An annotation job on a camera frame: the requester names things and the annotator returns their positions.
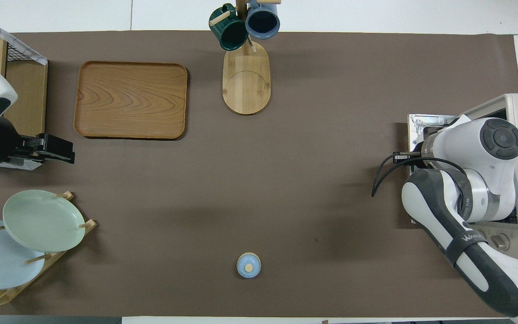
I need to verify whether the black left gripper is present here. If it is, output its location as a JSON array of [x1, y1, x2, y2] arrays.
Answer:
[[14, 133, 76, 165]]

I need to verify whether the wooden shelf box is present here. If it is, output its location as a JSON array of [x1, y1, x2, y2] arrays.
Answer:
[[0, 34, 48, 135]]

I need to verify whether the pale green plate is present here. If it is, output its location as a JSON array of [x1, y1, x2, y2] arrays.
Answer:
[[3, 189, 86, 253]]

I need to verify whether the wooden serving tray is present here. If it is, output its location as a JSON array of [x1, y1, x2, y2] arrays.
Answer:
[[74, 61, 188, 140]]

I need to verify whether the wooden plate rack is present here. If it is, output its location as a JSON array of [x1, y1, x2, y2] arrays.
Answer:
[[0, 191, 97, 307]]

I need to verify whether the wooden mug tree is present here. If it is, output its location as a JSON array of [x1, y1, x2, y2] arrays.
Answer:
[[210, 0, 282, 115]]

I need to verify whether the dark green mug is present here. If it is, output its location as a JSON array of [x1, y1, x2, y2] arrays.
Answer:
[[209, 4, 249, 51]]

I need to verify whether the small blue white bell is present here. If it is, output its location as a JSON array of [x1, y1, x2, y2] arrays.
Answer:
[[237, 252, 262, 279]]

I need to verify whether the blue mug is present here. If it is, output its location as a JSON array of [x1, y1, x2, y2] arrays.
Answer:
[[245, 0, 281, 40]]

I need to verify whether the brown table mat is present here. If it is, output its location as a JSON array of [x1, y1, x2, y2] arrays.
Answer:
[[0, 31, 518, 318]]

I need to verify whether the black wire basket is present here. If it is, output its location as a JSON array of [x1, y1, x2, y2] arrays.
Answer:
[[0, 20, 46, 63]]

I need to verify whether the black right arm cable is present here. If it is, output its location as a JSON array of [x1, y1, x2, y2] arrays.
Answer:
[[371, 152, 466, 198]]

